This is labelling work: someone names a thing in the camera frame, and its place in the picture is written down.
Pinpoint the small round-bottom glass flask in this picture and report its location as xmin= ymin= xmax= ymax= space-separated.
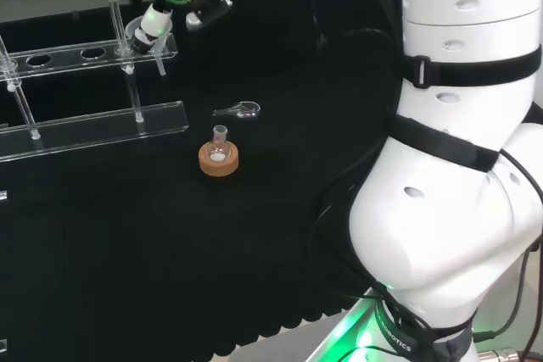
xmin=204 ymin=124 xmax=233 ymax=164

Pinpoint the clear glass weighing funnel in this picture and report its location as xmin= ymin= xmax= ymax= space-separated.
xmin=211 ymin=100 xmax=261 ymax=120

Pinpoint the clear acrylic funnel stand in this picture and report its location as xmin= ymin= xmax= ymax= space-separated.
xmin=0 ymin=0 xmax=190 ymax=164

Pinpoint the black hanging cable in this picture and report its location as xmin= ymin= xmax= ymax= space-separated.
xmin=306 ymin=0 xmax=404 ymax=53

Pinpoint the black bench cloth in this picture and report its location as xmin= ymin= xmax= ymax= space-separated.
xmin=0 ymin=0 xmax=408 ymax=359

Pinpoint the clear plastic funnel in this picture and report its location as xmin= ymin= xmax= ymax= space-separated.
xmin=126 ymin=16 xmax=176 ymax=77

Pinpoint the cork ring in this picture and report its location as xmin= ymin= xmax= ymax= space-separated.
xmin=198 ymin=141 xmax=240 ymax=177

